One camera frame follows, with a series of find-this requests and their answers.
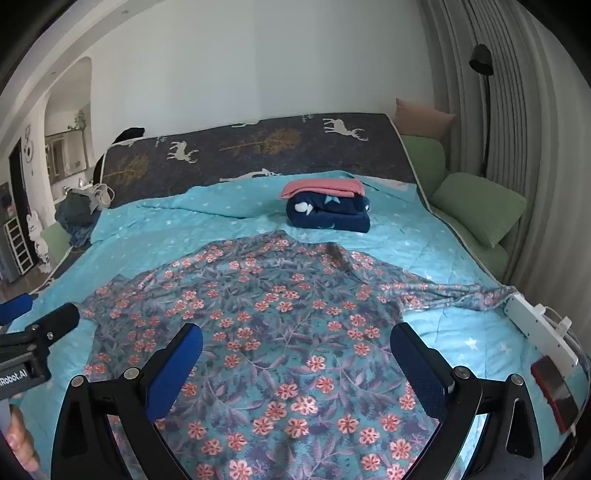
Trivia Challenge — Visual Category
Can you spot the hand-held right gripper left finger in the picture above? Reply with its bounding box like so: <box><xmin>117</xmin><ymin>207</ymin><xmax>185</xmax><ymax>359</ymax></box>
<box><xmin>51</xmin><ymin>322</ymin><xmax>204</xmax><ymax>480</ymax></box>

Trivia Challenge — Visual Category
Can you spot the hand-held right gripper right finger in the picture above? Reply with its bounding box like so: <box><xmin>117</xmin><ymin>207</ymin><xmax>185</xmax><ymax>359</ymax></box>
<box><xmin>389</xmin><ymin>322</ymin><xmax>543</xmax><ymax>480</ymax></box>

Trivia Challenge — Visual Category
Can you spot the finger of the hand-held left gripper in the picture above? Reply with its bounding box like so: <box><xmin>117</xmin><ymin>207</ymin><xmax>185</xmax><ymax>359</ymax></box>
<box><xmin>0</xmin><ymin>302</ymin><xmax>81</xmax><ymax>357</ymax></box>
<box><xmin>0</xmin><ymin>293</ymin><xmax>34</xmax><ymax>326</ymax></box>

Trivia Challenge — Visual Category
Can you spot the teal floral garment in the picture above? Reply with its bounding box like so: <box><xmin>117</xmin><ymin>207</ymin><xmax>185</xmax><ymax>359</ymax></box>
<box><xmin>81</xmin><ymin>233</ymin><xmax>520</xmax><ymax>480</ymax></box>

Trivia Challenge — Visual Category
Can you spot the dark blue clothes pile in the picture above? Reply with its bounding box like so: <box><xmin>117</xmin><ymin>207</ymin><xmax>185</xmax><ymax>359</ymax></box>
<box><xmin>54</xmin><ymin>189</ymin><xmax>100</xmax><ymax>247</ymax></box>

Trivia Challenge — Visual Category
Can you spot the person's left hand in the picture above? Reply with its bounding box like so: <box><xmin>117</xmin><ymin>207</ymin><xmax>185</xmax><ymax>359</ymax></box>
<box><xmin>7</xmin><ymin>404</ymin><xmax>42</xmax><ymax>474</ymax></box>

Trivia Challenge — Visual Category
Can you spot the white rack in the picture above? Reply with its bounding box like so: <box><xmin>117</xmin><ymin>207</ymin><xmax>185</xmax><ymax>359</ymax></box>
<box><xmin>4</xmin><ymin>215</ymin><xmax>33</xmax><ymax>273</ymax></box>

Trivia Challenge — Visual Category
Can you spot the small green cushion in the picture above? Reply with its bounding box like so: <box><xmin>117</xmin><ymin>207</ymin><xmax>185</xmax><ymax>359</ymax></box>
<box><xmin>41</xmin><ymin>224</ymin><xmax>70</xmax><ymax>264</ymax></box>

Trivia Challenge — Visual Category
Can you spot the green sheet mattress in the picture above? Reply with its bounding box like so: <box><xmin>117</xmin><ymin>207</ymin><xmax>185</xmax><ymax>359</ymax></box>
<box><xmin>434</xmin><ymin>208</ymin><xmax>509</xmax><ymax>282</ymax></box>

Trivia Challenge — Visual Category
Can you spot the white power strip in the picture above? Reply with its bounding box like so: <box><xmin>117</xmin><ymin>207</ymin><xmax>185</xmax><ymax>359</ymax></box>
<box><xmin>504</xmin><ymin>293</ymin><xmax>580</xmax><ymax>370</ymax></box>

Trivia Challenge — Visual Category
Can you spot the white bag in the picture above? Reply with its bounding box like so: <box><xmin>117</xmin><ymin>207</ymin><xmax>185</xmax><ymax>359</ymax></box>
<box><xmin>78</xmin><ymin>182</ymin><xmax>114</xmax><ymax>208</ymax></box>

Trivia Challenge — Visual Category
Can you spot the red phone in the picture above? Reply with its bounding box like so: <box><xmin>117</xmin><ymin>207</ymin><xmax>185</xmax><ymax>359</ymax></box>
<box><xmin>531</xmin><ymin>355</ymin><xmax>579</xmax><ymax>435</ymax></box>

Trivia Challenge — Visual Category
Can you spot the teal star quilt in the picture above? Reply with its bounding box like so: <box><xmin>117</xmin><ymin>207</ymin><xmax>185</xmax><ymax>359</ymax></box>
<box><xmin>9</xmin><ymin>170</ymin><xmax>591</xmax><ymax>480</ymax></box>

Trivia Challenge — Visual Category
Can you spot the navy star fleece garment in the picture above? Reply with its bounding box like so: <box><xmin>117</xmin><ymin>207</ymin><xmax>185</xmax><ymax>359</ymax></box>
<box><xmin>285</xmin><ymin>191</ymin><xmax>372</xmax><ymax>234</ymax></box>

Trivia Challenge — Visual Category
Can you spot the green pillow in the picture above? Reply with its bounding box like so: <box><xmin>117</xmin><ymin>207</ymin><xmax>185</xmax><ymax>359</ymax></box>
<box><xmin>430</xmin><ymin>172</ymin><xmax>528</xmax><ymax>249</ymax></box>

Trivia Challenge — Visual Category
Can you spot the black cloth behind mattress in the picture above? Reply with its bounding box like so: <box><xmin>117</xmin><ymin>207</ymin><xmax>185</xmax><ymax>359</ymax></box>
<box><xmin>95</xmin><ymin>127</ymin><xmax>145</xmax><ymax>183</ymax></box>

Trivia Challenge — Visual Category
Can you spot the pink folded garment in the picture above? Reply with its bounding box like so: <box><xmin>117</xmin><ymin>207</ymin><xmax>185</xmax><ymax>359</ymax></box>
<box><xmin>279</xmin><ymin>178</ymin><xmax>366</xmax><ymax>200</ymax></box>

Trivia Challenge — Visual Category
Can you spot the grey deer print mattress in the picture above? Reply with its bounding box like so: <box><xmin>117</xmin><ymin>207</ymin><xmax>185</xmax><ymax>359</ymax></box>
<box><xmin>95</xmin><ymin>112</ymin><xmax>432</xmax><ymax>213</ymax></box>

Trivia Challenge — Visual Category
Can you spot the pink pillow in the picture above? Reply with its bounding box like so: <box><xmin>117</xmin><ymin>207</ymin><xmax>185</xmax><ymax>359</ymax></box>
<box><xmin>394</xmin><ymin>98</ymin><xmax>457</xmax><ymax>139</ymax></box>

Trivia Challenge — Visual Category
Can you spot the grey curtain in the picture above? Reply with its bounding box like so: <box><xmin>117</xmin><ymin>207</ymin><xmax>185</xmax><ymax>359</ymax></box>
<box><xmin>418</xmin><ymin>0</ymin><xmax>591</xmax><ymax>324</ymax></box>

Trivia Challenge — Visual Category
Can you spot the black floor lamp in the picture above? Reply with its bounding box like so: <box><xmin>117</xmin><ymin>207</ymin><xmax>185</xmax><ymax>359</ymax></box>
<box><xmin>469</xmin><ymin>44</ymin><xmax>494</xmax><ymax>178</ymax></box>

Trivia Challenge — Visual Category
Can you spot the white power cable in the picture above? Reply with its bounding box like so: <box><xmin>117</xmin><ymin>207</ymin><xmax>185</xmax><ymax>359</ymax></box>
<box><xmin>538</xmin><ymin>304</ymin><xmax>573</xmax><ymax>337</ymax></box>

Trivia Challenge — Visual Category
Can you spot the wall mirror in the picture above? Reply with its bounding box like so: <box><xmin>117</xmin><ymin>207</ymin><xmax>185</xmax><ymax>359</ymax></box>
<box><xmin>46</xmin><ymin>129</ymin><xmax>88</xmax><ymax>178</ymax></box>

